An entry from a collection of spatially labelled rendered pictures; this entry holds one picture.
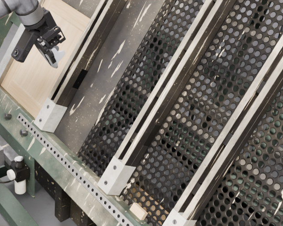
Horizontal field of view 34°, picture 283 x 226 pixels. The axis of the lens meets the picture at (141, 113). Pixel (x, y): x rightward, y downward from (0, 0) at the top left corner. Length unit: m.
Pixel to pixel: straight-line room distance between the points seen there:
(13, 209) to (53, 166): 0.80
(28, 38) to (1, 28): 0.99
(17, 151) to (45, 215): 0.83
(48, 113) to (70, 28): 0.39
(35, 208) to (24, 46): 1.58
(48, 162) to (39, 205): 1.01
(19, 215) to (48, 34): 1.35
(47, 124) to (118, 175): 0.44
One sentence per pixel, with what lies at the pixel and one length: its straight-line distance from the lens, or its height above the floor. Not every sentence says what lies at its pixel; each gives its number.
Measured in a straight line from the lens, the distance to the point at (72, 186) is 1.80.
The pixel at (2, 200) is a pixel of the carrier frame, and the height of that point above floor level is 0.18.
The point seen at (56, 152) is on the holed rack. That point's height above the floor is 0.89.
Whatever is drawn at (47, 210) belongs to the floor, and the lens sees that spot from 2.87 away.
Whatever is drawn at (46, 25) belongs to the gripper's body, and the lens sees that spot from 1.47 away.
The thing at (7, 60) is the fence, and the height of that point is 1.00.
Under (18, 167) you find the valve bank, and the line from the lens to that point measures 2.00.
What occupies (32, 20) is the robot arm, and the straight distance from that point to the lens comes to 1.41.
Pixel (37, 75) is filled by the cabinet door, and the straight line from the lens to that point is 2.10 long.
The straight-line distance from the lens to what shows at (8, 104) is 2.15.
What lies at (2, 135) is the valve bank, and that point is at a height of 0.75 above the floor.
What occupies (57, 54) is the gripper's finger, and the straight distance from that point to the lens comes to 1.53.
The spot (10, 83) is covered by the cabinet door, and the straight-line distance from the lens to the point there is 2.23.
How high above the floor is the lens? 2.09
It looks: 34 degrees down
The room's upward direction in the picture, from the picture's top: 8 degrees clockwise
